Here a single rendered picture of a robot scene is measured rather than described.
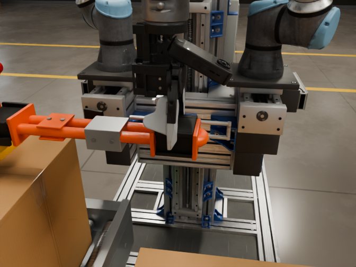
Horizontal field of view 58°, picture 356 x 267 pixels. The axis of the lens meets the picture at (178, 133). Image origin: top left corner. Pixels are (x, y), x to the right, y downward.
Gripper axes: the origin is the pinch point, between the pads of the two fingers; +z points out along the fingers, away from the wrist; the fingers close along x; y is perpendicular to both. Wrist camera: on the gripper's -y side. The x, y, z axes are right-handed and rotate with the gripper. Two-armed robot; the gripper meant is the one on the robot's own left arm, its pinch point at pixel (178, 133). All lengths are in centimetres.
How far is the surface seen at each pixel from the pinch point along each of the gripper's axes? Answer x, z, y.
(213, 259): -19, 53, -9
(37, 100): -259, 107, 201
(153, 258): -17, 53, 10
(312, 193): -132, 107, -71
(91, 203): -33, 48, 37
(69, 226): -7.8, 35.3, 31.2
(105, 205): -32, 48, 31
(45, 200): -0.2, 20.2, 31.0
